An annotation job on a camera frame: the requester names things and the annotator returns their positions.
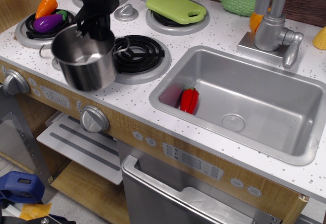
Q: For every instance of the white oven shelf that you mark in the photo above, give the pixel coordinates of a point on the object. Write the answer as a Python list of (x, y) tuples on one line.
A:
[(97, 152)]

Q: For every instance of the black burner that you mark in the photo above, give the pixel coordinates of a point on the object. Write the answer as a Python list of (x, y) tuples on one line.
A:
[(166, 26), (140, 59), (28, 36)]

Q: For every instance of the red toy pepper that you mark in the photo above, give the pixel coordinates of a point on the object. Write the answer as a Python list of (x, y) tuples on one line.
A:
[(189, 100)]

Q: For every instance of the back right black burner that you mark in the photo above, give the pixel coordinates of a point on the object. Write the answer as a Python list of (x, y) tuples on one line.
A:
[(166, 26)]

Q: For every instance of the grey oven knob right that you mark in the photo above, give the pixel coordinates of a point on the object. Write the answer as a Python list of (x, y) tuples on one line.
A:
[(93, 120)]

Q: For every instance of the front right black burner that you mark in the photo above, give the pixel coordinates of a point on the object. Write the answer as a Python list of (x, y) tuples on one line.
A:
[(140, 59)]

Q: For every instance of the yellow toy corn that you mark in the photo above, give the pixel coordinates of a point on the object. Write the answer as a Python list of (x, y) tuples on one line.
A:
[(319, 40)]

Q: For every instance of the grey countertop knob middle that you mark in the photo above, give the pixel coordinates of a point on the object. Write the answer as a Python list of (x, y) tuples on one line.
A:
[(126, 13)]

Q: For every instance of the orange toy carrot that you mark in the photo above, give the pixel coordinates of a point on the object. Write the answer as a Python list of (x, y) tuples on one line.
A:
[(45, 8)]

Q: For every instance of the grey oven knob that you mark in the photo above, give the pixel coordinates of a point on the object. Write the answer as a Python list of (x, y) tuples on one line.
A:
[(15, 83), (93, 120)]

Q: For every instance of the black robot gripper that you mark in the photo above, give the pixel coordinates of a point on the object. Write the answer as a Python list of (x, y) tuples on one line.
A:
[(94, 18)]

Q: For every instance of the green toy cutting board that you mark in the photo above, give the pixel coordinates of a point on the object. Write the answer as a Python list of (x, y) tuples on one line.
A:
[(180, 11)]

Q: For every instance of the silver oven door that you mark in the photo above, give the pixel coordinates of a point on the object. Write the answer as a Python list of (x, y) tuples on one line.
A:
[(18, 145)]

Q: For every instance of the orange toy fruit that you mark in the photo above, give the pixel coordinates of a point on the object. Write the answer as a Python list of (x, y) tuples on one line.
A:
[(255, 20)]

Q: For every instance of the grey toy sink basin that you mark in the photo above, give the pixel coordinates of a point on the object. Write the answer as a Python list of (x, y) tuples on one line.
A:
[(267, 109)]

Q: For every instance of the stainless steel pot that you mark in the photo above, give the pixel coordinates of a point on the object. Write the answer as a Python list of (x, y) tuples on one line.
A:
[(87, 64)]

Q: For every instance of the yellow cloth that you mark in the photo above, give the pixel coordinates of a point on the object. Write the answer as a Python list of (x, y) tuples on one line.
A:
[(33, 211)]

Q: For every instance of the grey oven knob left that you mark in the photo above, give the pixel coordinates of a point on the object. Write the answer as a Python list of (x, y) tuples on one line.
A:
[(15, 83)]

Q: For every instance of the front left black burner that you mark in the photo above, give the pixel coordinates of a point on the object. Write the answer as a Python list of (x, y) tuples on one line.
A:
[(28, 36)]

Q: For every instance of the grey countertop knob front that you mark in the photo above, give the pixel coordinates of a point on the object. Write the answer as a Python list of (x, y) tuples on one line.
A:
[(55, 64)]

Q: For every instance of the silver dishwasher door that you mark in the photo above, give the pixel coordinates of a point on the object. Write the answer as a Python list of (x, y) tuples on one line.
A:
[(159, 193)]

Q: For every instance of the green toy bitter gourd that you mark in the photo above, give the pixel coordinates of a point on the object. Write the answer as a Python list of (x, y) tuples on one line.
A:
[(240, 7)]

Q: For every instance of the purple toy eggplant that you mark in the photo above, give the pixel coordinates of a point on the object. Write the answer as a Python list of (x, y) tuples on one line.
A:
[(49, 23)]

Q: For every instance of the grey toy faucet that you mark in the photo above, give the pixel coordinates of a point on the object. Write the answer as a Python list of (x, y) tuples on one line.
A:
[(272, 41)]

